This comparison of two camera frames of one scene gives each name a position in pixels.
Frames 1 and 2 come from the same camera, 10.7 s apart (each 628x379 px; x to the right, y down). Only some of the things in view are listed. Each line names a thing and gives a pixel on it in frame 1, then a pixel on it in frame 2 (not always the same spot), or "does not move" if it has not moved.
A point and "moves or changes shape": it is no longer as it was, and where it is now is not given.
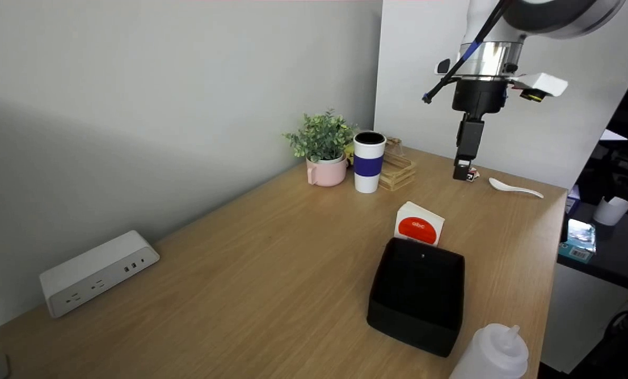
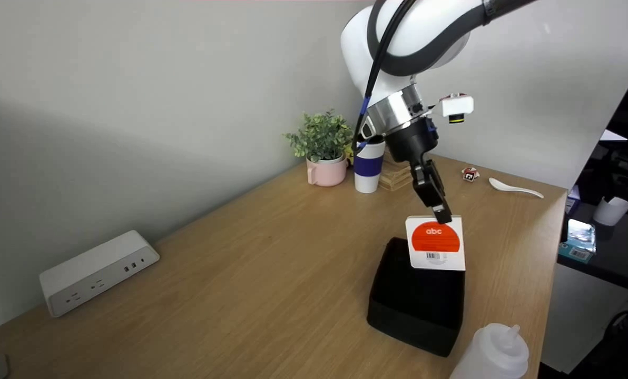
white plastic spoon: [511, 188] does not move
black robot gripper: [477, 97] to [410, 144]
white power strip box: [109, 264] does not move
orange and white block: [418, 224] moves or changes shape
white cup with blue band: [367, 160] does not move
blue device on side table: [581, 241] does not move
